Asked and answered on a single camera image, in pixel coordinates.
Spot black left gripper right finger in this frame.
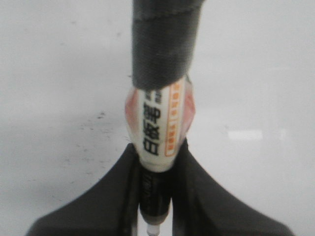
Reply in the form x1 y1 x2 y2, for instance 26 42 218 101
172 141 292 236

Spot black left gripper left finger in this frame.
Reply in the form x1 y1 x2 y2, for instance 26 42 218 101
27 144 140 236

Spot white whiteboard with aluminium frame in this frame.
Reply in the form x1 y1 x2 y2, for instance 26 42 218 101
0 0 315 236

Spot white black whiteboard marker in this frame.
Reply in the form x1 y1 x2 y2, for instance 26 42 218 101
125 0 203 236

